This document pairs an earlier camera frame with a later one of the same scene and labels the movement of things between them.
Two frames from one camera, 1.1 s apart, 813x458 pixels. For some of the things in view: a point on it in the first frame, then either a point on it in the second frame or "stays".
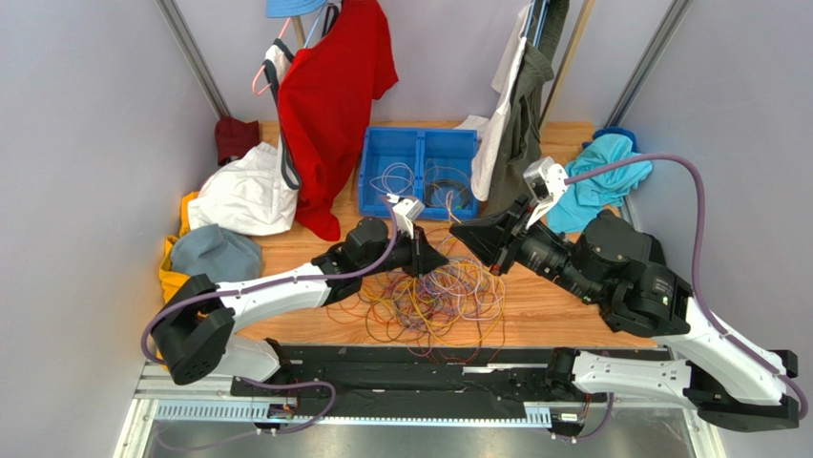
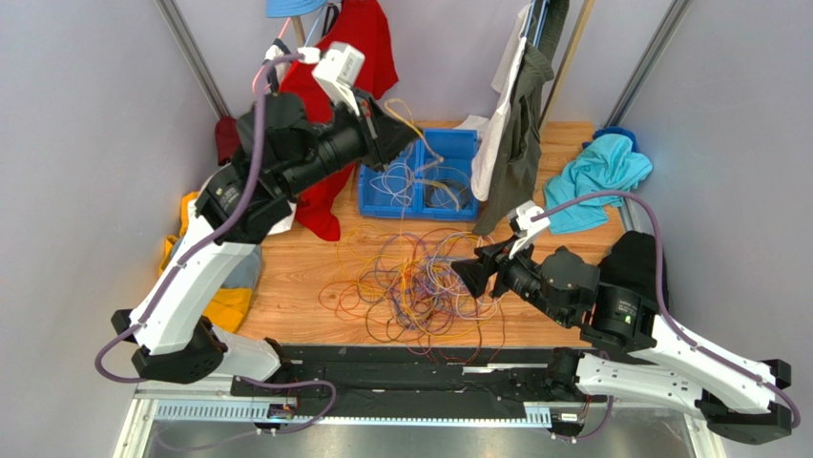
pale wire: [396, 178] stays
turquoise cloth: [582, 199] stays
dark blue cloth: [614, 130] stays
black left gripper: [423, 258] -> [385, 139]
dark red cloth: [235, 137] stays
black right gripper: [508, 234] -> [496, 269]
